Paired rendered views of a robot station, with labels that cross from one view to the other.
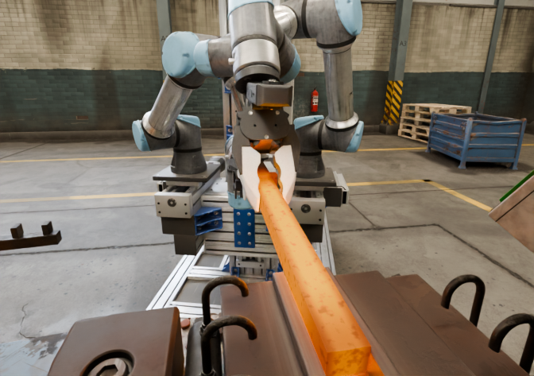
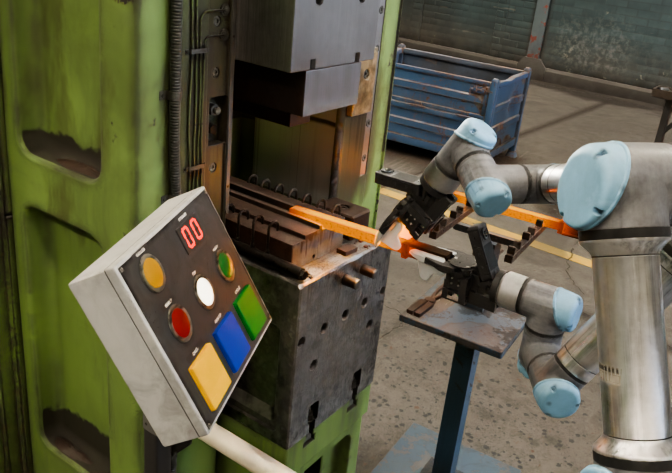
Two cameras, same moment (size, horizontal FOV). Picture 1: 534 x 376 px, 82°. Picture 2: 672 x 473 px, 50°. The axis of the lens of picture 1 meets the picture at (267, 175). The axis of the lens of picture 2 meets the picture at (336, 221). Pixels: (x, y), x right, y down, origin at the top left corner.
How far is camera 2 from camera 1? 182 cm
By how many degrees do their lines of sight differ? 121
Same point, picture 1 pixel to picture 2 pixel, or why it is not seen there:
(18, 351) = (509, 324)
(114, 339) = (352, 209)
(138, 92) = not seen: outside the picture
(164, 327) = (346, 213)
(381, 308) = (295, 225)
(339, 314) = (301, 210)
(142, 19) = not seen: outside the picture
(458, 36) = not seen: outside the picture
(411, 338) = (282, 222)
